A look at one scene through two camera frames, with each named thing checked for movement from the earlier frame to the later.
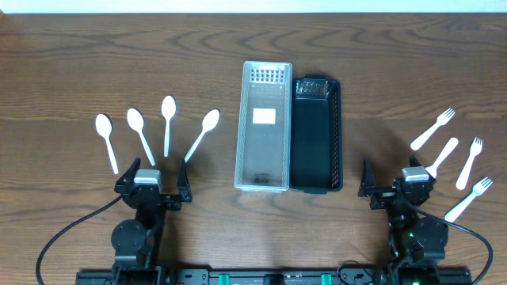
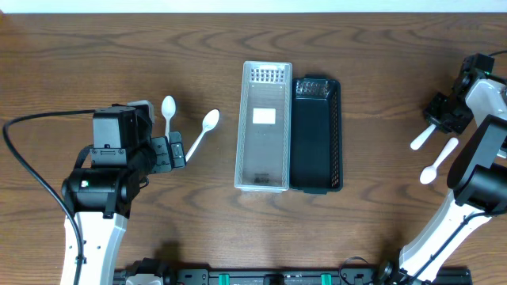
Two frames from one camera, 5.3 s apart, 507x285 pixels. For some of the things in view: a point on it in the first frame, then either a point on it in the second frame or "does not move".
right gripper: [367, 188] to [431, 111]
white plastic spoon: [168, 107] does not move
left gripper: [184, 193] to [162, 162]
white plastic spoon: [209, 121] does not move
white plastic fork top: [442, 119] does not move
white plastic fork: [450, 147] does not move
